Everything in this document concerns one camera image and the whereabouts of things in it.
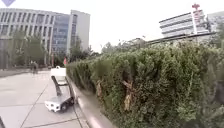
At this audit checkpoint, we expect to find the row of trees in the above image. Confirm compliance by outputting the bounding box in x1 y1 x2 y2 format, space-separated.
0 31 101 69

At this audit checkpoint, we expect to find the green hedge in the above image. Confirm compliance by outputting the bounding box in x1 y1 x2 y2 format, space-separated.
65 41 224 128

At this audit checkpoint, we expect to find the small white wheeled robot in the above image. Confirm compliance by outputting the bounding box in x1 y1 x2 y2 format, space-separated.
44 65 76 113

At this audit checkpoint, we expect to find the group of people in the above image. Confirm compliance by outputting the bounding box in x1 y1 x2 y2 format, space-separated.
29 60 40 75

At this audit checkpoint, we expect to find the large grey glass building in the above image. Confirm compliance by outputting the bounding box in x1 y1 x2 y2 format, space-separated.
0 7 91 68

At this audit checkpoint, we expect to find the pale building with red sign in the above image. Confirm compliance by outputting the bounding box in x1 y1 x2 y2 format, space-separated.
158 3 214 40

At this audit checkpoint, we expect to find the grey paved plaza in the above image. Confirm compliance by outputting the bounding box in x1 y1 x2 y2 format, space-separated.
0 69 91 128

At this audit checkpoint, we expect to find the grey stone kerb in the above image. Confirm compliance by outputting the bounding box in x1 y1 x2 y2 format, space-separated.
66 74 118 128

